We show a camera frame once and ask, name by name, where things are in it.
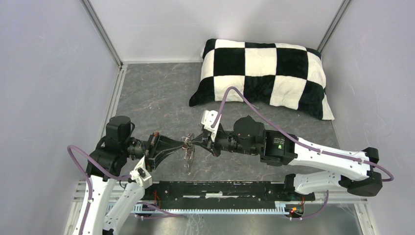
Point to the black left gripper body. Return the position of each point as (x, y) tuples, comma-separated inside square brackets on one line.
[(150, 152)]

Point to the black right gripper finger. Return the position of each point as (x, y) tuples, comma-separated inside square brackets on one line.
[(199, 139), (203, 145)]

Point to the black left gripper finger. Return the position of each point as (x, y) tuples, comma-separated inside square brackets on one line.
[(159, 155), (166, 143)]

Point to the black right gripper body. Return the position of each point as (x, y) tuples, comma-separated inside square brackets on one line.
[(223, 140)]

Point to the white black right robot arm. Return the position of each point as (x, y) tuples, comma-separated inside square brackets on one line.
[(338, 169)]

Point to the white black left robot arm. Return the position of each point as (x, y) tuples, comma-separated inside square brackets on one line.
[(117, 174)]

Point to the black and white checkered pillow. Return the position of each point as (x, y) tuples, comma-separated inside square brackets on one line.
[(276, 74)]

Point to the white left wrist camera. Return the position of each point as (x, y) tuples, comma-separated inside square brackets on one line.
[(140, 174)]

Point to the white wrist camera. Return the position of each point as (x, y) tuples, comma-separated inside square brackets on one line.
[(140, 174), (210, 121)]

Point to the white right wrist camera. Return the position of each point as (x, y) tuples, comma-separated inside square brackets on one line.
[(210, 121)]

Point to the black mounting base rail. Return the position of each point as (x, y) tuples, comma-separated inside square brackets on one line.
[(228, 195)]

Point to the white toothed cable duct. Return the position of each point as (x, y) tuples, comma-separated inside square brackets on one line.
[(278, 209)]

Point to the aluminium frame post left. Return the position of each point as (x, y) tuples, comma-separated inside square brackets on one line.
[(87, 4)]

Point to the aluminium frame post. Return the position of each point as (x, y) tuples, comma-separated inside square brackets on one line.
[(87, 4), (333, 24)]

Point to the aluminium frame post right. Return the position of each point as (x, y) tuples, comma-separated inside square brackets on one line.
[(333, 24)]

